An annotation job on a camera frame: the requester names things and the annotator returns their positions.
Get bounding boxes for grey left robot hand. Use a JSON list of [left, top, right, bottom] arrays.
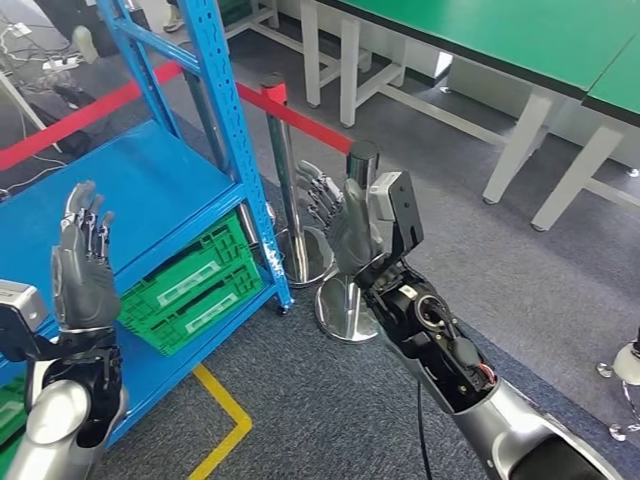
[[50, 180, 122, 333]]

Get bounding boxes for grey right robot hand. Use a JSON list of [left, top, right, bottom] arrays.
[[294, 160, 386, 276]]

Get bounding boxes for blue metal shelf rack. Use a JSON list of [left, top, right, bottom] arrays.
[[0, 0, 294, 452]]

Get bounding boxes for red barrier belt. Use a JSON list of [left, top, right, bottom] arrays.
[[0, 61, 183, 172], [235, 80, 355, 155]]

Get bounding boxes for white power strip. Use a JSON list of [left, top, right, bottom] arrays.
[[42, 56, 81, 73]]

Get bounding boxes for green top table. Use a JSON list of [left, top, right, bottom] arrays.
[[531, 33, 640, 233], [319, 0, 640, 207]]

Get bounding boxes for person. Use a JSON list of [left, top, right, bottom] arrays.
[[162, 3, 186, 34]]

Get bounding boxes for chrome swivel chair base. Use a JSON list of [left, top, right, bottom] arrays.
[[595, 324, 640, 443]]

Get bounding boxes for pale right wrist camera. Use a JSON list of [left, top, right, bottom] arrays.
[[357, 170, 425, 286]]

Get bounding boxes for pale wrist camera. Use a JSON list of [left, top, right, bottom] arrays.
[[0, 280, 50, 362], [357, 170, 425, 286]]

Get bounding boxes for chrome stanchion post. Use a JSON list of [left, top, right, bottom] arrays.
[[260, 72, 337, 289], [315, 140, 382, 344]]

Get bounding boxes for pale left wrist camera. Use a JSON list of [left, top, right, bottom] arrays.
[[0, 280, 50, 362]]

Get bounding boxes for white metal frame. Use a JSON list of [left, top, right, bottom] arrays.
[[223, 0, 509, 148]]

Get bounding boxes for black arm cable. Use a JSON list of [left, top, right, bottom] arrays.
[[417, 384, 432, 480]]

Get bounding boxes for dark stanchion post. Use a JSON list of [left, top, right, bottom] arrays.
[[182, 66, 261, 250]]

